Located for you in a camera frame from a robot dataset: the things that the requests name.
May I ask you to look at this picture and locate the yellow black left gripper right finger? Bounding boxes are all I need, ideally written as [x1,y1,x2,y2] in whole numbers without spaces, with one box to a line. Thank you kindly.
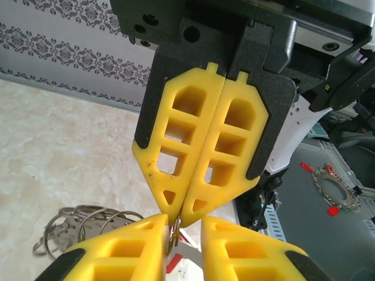
[200,215,332,281]

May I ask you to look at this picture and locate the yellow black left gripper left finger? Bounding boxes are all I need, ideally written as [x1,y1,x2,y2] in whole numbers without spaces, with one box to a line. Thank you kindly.
[35,213,171,281]

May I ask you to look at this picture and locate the red key tag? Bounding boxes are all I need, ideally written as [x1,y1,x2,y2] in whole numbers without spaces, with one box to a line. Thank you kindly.
[165,227,206,281]

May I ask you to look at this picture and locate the large metal keyring with rings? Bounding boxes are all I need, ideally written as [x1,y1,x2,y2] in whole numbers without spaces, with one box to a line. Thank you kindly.
[31,204,183,261]

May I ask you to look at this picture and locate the metal keyring with coloured tags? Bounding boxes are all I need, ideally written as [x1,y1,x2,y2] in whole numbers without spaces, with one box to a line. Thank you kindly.
[299,162,364,218]

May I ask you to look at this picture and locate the grey sheet metal tray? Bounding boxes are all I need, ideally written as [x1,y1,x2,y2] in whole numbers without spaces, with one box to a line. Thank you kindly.
[275,137,375,281]

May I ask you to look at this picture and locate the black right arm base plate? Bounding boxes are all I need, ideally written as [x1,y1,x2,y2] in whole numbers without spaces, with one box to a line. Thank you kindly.
[234,175,269,235]

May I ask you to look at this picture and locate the white slotted cable duct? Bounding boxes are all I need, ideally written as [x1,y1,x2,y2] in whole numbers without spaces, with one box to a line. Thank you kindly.
[262,201,289,245]

